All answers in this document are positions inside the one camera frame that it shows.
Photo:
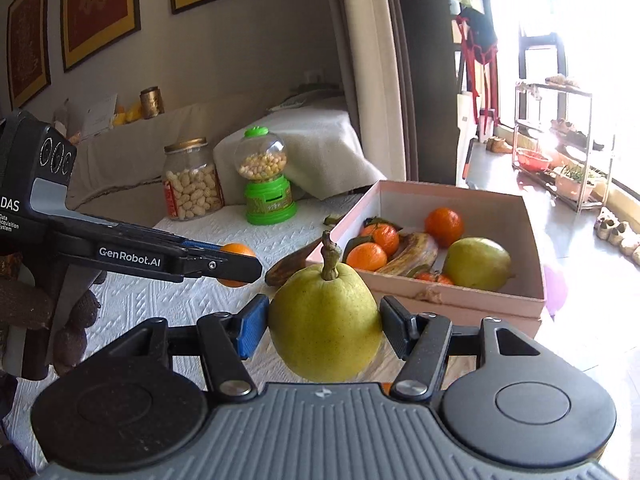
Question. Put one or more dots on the white paper card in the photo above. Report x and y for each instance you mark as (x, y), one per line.
(97, 117)

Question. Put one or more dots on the yellow plush toy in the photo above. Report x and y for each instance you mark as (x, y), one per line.
(127, 114)

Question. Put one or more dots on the cream fleece blanket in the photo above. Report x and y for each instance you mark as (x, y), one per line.
(325, 150)

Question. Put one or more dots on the white textured cloth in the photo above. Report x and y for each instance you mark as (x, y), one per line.
(150, 300)

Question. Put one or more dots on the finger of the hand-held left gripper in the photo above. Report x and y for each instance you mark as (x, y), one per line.
(200, 246)
(150, 260)

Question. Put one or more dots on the dark brown banana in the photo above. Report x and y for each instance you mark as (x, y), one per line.
(285, 271)

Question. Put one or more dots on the yellow brown banana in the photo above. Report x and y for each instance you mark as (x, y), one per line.
(410, 255)

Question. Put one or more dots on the window curtain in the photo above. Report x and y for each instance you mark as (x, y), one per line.
(425, 60)

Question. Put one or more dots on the tan small shoes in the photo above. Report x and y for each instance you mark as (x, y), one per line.
(499, 145)

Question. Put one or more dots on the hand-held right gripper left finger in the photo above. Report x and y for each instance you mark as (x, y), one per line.
(252, 327)

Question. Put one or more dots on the pale shoes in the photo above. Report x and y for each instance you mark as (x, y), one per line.
(617, 232)

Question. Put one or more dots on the purple balloon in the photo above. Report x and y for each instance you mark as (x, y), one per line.
(556, 287)

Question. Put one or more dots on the person's left hand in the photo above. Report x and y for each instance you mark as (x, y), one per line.
(77, 325)

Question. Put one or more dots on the potted plant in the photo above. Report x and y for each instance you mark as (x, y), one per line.
(575, 185)

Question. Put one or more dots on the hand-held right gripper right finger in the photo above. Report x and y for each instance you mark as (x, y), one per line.
(395, 330)

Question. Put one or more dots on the pink cardboard box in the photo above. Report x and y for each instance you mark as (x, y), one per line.
(450, 305)

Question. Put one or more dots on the red plastic basin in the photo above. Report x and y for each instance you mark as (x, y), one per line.
(534, 159)

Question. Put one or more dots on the brass cylinder tin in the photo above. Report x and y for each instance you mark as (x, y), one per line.
(151, 102)

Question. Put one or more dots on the beige sofa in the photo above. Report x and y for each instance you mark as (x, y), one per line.
(115, 200)

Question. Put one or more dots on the mandarin orange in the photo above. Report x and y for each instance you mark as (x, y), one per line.
(432, 277)
(444, 225)
(366, 256)
(237, 250)
(384, 239)

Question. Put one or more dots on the green candy dispenser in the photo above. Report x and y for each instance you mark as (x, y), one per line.
(265, 200)

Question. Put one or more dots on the yellow-green pear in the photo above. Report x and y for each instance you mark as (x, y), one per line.
(325, 330)
(477, 262)

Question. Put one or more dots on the glass peanut jar gold lid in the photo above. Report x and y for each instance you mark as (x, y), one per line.
(192, 190)

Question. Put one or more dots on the cream sofa throw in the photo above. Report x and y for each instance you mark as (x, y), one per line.
(125, 150)

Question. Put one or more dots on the white shoe rack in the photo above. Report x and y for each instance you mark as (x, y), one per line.
(590, 110)

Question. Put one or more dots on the red black hanging garment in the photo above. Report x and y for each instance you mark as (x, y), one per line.
(482, 35)

